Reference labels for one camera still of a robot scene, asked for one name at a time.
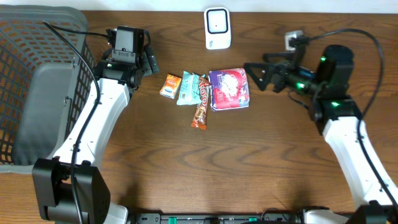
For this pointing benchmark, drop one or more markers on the brown orange candy bar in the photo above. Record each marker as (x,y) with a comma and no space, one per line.
(200,116)

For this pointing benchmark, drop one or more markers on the purple red snack bag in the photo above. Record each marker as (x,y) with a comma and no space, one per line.
(229,89)

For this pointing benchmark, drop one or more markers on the small orange snack packet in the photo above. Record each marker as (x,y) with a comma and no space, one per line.
(170,86)

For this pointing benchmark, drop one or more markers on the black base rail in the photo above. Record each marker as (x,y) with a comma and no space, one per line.
(271,217)

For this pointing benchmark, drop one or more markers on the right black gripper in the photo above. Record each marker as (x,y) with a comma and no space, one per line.
(280,68)

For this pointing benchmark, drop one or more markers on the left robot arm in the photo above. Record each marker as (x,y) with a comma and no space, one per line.
(69,187)

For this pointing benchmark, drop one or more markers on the grey plastic mesh basket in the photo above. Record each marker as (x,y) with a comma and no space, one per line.
(45,81)

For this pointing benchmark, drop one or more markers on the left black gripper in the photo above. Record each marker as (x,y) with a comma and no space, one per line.
(150,61)

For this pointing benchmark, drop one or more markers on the teal snack packet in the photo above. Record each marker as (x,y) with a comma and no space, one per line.
(189,90)

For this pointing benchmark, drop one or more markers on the white barcode scanner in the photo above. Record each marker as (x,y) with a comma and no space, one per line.
(217,28)

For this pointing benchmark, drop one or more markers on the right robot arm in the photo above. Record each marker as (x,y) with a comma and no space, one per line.
(340,122)

